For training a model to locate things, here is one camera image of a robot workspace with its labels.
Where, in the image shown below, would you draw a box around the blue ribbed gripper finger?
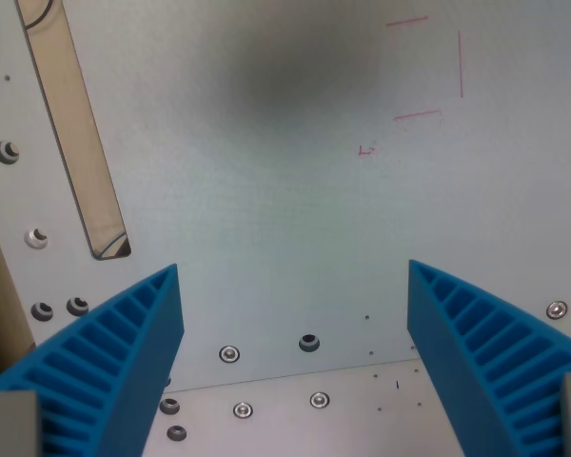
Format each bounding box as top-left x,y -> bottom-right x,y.
0,263 -> 186,457
406,259 -> 571,457

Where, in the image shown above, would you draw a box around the light grey metal plate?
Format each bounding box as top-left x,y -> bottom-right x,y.
140,335 -> 571,457

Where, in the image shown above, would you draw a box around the beige slot strip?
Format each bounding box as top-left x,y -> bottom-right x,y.
0,0 -> 132,387

